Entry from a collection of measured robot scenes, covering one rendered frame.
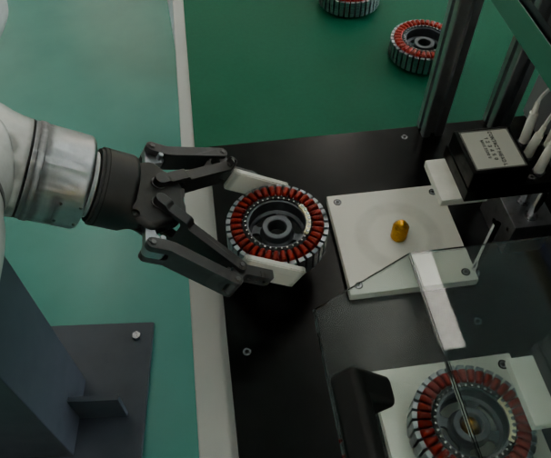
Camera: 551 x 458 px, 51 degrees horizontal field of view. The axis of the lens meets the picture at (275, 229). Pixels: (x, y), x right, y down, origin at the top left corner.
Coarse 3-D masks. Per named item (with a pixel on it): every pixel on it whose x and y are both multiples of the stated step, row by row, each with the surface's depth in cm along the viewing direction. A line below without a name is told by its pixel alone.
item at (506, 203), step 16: (480, 208) 75; (496, 208) 70; (512, 208) 68; (528, 208) 68; (544, 208) 68; (512, 224) 67; (528, 224) 67; (544, 224) 67; (496, 240) 71; (512, 240) 68
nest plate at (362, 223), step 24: (384, 192) 75; (408, 192) 75; (432, 192) 75; (336, 216) 73; (360, 216) 73; (384, 216) 73; (408, 216) 73; (432, 216) 73; (336, 240) 71; (360, 240) 70; (384, 240) 70; (408, 240) 70; (432, 240) 70; (456, 240) 70; (360, 264) 68; (384, 264) 68
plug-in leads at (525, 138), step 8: (536, 104) 60; (536, 112) 61; (528, 120) 61; (528, 128) 62; (544, 128) 59; (520, 136) 63; (528, 136) 63; (536, 136) 60; (520, 144) 64; (528, 144) 61; (536, 144) 60; (544, 144) 63; (528, 152) 62; (544, 152) 59; (528, 160) 62; (544, 160) 60; (536, 168) 61; (544, 168) 60; (536, 176) 61
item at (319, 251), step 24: (264, 192) 65; (288, 192) 66; (240, 216) 63; (264, 216) 66; (288, 216) 66; (312, 216) 63; (240, 240) 61; (264, 240) 64; (288, 240) 64; (312, 240) 61; (312, 264) 62
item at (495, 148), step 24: (456, 144) 62; (480, 144) 61; (504, 144) 61; (432, 168) 64; (456, 168) 62; (480, 168) 59; (504, 168) 59; (528, 168) 59; (456, 192) 62; (480, 192) 60; (504, 192) 61; (528, 192) 61; (528, 216) 67
